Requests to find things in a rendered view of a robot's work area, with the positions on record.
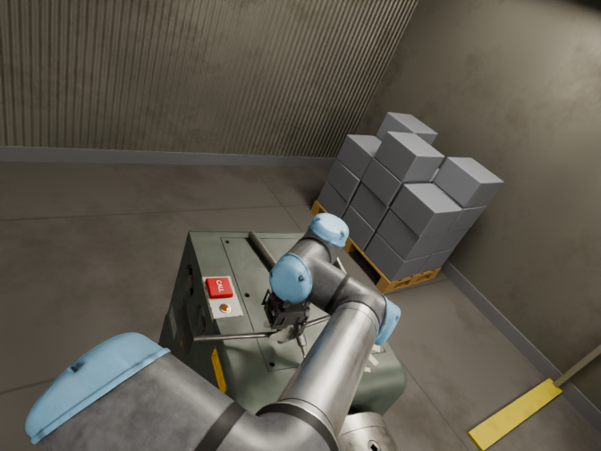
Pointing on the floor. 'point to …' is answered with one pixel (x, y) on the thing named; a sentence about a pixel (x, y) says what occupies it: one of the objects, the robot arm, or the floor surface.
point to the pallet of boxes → (403, 199)
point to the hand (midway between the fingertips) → (283, 337)
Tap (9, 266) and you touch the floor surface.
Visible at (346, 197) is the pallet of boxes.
